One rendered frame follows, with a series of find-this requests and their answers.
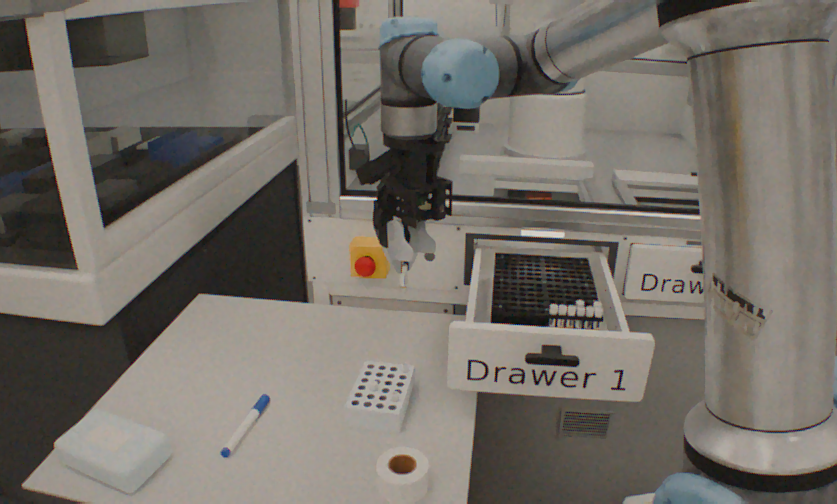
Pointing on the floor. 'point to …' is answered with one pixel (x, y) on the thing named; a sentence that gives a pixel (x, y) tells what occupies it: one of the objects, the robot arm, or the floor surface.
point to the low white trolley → (279, 407)
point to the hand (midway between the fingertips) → (400, 262)
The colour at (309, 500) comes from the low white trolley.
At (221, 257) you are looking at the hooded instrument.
